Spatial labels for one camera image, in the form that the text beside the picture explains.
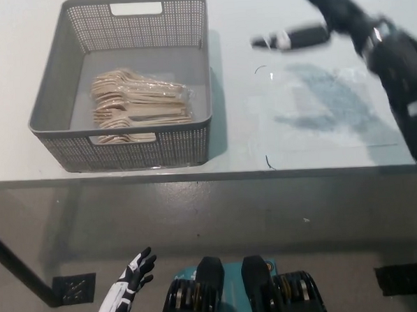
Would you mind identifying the robot left white black hand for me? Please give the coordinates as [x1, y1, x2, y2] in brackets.
[115, 246, 160, 304]

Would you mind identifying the robot right black white hand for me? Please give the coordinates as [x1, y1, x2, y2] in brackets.
[248, 0, 397, 62]

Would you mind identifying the bag of wooden cutlery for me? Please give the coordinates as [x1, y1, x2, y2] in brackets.
[88, 64, 197, 146]

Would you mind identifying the black table foot plate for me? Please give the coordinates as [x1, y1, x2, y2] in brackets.
[50, 272, 98, 307]
[373, 262, 417, 298]

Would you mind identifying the robot left black body block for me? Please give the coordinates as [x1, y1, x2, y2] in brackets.
[154, 255, 228, 312]

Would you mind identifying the robot black body block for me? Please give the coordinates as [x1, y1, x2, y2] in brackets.
[154, 255, 228, 312]
[240, 251, 330, 312]

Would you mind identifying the black metal table leg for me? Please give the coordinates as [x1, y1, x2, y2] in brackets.
[0, 223, 62, 312]

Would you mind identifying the robot right black body block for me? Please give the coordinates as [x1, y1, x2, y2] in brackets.
[240, 251, 330, 312]

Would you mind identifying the grey perforated plastic basket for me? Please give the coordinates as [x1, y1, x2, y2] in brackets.
[21, 0, 217, 176]

